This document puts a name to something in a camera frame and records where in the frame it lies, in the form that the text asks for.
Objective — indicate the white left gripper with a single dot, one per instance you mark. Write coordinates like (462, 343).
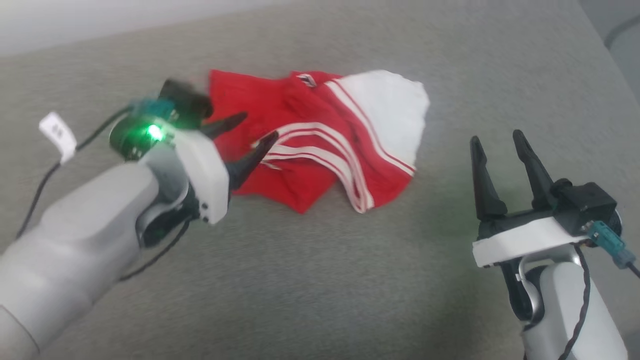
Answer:
(207, 172)

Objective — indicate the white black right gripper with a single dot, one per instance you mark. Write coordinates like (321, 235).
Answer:
(520, 237)

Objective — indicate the red white striped garment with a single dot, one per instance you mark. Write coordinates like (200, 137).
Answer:
(300, 115)

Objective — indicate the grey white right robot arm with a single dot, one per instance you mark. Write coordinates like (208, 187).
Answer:
(575, 310)

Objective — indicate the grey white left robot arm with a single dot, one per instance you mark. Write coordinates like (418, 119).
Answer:
(75, 240)

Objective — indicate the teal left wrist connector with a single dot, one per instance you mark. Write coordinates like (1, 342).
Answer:
(152, 107)

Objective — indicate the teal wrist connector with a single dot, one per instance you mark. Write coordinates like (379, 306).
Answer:
(610, 245)
(152, 107)

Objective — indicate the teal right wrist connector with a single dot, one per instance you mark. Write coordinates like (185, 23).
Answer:
(610, 245)

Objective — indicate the grey fabric sofa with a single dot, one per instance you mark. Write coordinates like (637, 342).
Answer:
(320, 275)

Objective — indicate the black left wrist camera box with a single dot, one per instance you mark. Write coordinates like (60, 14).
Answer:
(187, 102)

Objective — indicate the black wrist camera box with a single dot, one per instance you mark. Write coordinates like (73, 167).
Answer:
(187, 102)
(585, 205)

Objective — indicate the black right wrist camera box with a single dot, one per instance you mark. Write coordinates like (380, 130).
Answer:
(585, 205)

